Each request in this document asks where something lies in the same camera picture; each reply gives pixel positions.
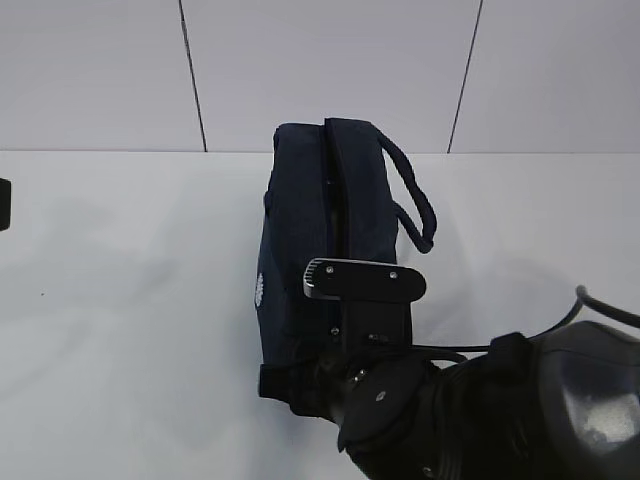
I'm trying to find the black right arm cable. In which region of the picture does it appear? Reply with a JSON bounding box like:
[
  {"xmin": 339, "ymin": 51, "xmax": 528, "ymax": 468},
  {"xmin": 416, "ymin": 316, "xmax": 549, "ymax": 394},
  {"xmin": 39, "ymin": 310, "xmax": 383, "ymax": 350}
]
[{"xmin": 412, "ymin": 284, "xmax": 640, "ymax": 361}]

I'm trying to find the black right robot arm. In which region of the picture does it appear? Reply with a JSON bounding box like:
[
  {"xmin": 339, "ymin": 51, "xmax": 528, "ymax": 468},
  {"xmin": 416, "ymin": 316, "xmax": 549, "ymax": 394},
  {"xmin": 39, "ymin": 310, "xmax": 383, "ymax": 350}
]
[{"xmin": 256, "ymin": 300, "xmax": 639, "ymax": 479}]

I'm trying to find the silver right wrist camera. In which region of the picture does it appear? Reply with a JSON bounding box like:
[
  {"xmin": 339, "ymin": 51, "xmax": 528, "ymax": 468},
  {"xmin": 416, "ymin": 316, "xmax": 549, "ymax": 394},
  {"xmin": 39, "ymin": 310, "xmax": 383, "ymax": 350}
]
[{"xmin": 302, "ymin": 258, "xmax": 427, "ymax": 304}]

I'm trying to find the dark navy lunch bag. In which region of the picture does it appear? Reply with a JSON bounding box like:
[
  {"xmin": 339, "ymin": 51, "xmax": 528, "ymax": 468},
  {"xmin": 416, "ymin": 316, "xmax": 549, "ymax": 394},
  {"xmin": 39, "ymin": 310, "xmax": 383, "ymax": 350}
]
[{"xmin": 254, "ymin": 118, "xmax": 437, "ymax": 403}]

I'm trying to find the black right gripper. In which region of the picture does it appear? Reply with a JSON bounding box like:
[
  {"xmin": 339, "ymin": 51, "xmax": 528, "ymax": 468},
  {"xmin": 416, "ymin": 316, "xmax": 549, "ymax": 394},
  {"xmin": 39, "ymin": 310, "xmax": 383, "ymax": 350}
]
[{"xmin": 258, "ymin": 299, "xmax": 501, "ymax": 480}]

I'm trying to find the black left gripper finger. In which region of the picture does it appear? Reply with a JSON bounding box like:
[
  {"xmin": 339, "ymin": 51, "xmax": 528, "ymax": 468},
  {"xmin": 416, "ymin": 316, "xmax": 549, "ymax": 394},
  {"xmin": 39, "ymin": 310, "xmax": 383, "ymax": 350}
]
[{"xmin": 0, "ymin": 178, "xmax": 11, "ymax": 231}]

